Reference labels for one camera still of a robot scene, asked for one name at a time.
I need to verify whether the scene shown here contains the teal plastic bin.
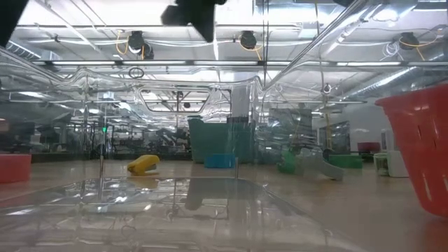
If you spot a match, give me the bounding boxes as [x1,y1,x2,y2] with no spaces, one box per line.
[188,117,277,165]

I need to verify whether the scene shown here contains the white cabinet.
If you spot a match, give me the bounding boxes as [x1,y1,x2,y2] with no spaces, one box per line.
[386,150,410,179]

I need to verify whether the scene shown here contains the long white light bar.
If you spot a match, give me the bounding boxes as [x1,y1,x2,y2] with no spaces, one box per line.
[31,59,403,67]

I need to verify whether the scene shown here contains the red background object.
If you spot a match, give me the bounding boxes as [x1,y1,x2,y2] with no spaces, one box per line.
[356,141,382,154]

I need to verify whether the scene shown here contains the orange mesh basket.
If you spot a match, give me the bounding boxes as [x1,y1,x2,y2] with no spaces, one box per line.
[374,83,448,218]

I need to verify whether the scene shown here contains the silver staple remover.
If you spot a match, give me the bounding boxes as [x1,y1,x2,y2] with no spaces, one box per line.
[295,146,346,182]

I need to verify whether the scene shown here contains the clear plastic container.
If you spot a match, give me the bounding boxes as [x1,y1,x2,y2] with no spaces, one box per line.
[0,0,367,252]

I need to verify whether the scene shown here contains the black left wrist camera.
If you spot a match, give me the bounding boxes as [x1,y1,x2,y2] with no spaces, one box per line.
[160,4,192,27]

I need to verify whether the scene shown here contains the blue tape roll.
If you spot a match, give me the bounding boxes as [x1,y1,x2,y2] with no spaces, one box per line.
[204,153,237,169]

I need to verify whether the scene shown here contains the red desk lamp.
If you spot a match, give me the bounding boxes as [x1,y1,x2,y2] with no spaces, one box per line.
[0,153,32,184]

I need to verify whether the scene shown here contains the white green crate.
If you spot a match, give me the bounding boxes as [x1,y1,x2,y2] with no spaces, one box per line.
[372,152,389,176]

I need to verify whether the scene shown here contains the small yellow stapler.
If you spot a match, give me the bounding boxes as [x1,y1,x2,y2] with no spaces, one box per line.
[126,154,161,177]

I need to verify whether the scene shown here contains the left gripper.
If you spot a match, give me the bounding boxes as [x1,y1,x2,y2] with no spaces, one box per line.
[176,0,227,43]

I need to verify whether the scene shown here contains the black round ceiling device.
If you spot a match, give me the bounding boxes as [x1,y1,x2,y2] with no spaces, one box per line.
[398,31,419,50]
[126,30,155,60]
[239,30,258,50]

